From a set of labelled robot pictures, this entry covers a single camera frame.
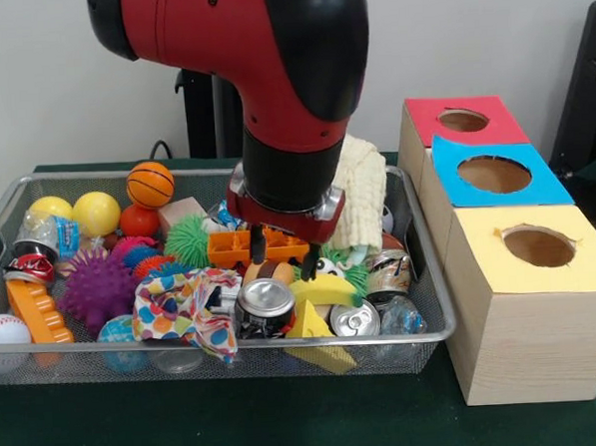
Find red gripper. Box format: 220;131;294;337
223;159;350;285

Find cream yellow waffle cloth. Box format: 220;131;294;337
318;134;392;254

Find colourful patterned cloth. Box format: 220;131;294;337
131;266;249;370

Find purple spiky ball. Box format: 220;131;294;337
58;249;140;341

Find wooden box with three holes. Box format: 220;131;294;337
394;90;596;410

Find yellow toy banana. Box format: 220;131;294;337
286;271;361;312

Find small orange plastic block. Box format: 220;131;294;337
206;225;311;271

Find silver metal can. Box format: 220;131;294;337
231;276;298;340
328;296;383;339

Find green spiky ball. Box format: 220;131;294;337
161;215;214;271

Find yellow plastic block toy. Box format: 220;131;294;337
283;298;358;377

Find wooden cube block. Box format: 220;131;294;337
157;196;210;234

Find orange red ball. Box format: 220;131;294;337
118;202;162;239

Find small orange basketball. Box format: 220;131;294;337
125;160;176;210

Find dark green table cloth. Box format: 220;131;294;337
0;136;596;446

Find yellow ball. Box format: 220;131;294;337
72;191;123;238
25;195;74;226

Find orange plastic block toy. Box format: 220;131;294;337
5;275;73;347

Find red soda can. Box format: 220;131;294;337
1;240;57;286

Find white baseball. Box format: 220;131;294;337
0;313;33;374

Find black chair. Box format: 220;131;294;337
541;1;596;232

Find shallow wire mesh bin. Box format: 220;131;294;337
0;153;459;394

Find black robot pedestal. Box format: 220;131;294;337
175;66;251;161

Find black cable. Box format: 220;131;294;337
149;140;176;162

